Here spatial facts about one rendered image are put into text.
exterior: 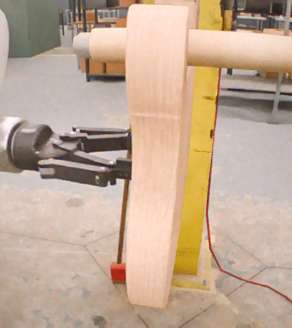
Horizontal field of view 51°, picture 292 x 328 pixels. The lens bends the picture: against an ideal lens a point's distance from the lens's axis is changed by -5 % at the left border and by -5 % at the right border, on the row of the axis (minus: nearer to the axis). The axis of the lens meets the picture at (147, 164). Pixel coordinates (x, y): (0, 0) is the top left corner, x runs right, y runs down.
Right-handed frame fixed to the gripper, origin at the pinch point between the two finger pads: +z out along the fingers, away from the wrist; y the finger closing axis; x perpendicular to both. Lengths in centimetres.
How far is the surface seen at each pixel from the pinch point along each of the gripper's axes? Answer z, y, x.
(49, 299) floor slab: -57, -47, -109
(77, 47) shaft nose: -4.9, 12.2, 17.4
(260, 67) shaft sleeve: 11.4, 12.2, 16.5
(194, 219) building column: 8, -75, -70
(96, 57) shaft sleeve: -3.0, 12.4, 16.5
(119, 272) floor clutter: -25, -63, -99
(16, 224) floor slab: -103, -97, -111
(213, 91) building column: 10, -76, -12
